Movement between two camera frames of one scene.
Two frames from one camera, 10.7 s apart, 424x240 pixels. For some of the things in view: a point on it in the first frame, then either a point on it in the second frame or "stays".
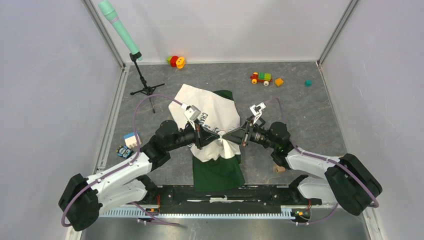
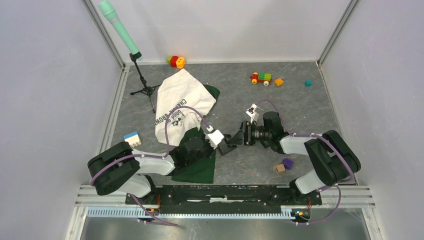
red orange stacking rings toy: (175, 61) stays
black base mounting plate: (186, 198) stays
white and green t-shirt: (217, 165) -> (182, 100)
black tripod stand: (147, 90) stays
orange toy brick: (279, 81) stays
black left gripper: (199, 132) -> (211, 149)
